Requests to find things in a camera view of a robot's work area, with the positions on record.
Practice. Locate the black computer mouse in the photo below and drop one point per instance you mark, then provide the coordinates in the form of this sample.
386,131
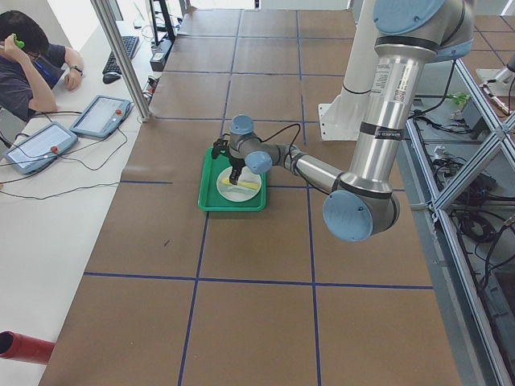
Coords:
110,77

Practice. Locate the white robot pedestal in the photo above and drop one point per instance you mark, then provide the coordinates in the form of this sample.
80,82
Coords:
341,119

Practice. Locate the far teach pendant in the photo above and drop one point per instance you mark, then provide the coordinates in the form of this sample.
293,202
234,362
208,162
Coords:
101,117

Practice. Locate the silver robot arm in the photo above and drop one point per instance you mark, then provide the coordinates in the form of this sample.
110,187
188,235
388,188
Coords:
407,35

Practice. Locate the green plastic tray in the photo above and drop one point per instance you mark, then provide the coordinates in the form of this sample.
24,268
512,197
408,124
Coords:
209,198

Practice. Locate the red cylinder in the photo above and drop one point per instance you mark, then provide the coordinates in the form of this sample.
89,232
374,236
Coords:
25,348

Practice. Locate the teach pendant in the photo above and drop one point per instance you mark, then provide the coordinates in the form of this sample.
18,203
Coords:
101,117
40,149

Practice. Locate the aluminium frame post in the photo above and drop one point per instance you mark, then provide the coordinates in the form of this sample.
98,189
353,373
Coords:
109,26

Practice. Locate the white round plate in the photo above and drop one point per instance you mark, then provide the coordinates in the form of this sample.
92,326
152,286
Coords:
238,194

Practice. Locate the near teach pendant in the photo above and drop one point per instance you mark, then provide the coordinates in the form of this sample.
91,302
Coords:
40,149

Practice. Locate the seated person dark shirt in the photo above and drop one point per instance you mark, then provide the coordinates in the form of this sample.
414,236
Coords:
31,66

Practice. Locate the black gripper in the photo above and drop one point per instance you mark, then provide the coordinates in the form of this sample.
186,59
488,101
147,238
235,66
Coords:
235,163

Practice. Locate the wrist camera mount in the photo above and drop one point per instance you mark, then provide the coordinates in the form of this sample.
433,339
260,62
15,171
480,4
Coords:
220,147

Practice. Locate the yellow plastic spoon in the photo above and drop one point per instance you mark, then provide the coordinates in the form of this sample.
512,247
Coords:
252,186

